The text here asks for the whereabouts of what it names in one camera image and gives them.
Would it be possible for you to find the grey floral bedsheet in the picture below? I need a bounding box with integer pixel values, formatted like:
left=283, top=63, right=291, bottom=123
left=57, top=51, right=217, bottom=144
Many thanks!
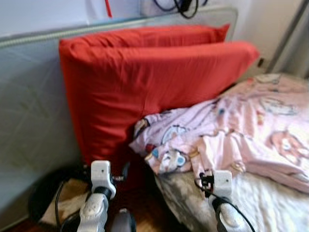
left=154, top=169, right=309, bottom=232

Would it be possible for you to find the brown cardboard piece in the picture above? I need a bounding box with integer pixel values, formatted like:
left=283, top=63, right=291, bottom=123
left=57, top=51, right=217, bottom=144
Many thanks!
left=40, top=178, right=90, bottom=227

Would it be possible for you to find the large red pillow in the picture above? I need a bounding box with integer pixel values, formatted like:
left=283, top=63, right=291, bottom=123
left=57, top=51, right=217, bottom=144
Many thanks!
left=58, top=40, right=261, bottom=167
left=60, top=23, right=231, bottom=49

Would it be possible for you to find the silver robot left leg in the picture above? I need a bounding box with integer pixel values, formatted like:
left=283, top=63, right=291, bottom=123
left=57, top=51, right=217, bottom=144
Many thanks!
left=110, top=208, right=137, bottom=232

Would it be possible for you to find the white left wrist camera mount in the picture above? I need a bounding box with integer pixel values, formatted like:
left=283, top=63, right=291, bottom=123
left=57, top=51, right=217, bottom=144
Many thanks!
left=90, top=160, right=117, bottom=200

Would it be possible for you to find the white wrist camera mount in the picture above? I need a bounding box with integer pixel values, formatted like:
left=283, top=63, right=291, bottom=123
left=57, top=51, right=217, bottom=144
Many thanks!
left=90, top=160, right=117, bottom=200
left=212, top=170, right=234, bottom=200

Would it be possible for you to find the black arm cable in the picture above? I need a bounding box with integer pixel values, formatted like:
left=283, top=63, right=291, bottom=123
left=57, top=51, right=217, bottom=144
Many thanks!
left=195, top=178, right=256, bottom=232
left=53, top=176, right=92, bottom=232

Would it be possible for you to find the pink cartoon print quilt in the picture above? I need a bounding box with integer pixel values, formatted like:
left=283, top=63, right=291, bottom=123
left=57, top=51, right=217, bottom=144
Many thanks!
left=129, top=72, right=309, bottom=195

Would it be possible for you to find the black charger cable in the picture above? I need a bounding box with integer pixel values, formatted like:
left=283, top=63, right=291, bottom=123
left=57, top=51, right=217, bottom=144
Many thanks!
left=154, top=0, right=209, bottom=19

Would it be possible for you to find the thin red stick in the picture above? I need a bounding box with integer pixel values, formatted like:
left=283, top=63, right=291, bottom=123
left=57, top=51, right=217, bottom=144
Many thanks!
left=103, top=0, right=113, bottom=19

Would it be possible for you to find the black bag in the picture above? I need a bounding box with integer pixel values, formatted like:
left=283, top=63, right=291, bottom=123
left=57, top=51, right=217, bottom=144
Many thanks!
left=28, top=166, right=92, bottom=224

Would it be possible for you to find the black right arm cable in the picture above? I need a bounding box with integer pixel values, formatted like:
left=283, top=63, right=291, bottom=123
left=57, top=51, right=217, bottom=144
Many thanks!
left=195, top=178, right=256, bottom=232

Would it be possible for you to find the grey sliding door frame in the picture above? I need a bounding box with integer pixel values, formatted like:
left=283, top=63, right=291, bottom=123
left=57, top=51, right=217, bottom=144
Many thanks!
left=267, top=0, right=309, bottom=80

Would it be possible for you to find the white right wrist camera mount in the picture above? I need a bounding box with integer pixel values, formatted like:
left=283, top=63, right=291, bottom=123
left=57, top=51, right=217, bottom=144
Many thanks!
left=212, top=170, right=234, bottom=200

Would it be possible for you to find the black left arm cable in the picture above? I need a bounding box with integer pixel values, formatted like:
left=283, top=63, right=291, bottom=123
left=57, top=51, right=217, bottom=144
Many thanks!
left=53, top=176, right=92, bottom=232

